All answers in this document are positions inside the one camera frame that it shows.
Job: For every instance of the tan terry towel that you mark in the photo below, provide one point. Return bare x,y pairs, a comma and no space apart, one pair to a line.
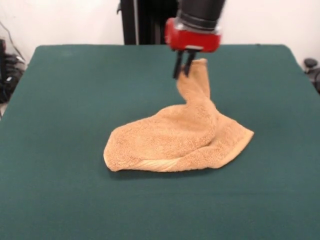
175,140

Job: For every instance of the dark green table cloth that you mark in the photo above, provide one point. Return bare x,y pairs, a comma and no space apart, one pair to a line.
160,200

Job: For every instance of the black box device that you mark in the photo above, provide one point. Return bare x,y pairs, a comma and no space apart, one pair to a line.
2,57

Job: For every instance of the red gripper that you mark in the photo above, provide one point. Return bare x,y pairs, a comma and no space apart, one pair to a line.
192,41

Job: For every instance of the black upright stand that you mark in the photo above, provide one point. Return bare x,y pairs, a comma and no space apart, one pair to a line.
147,25

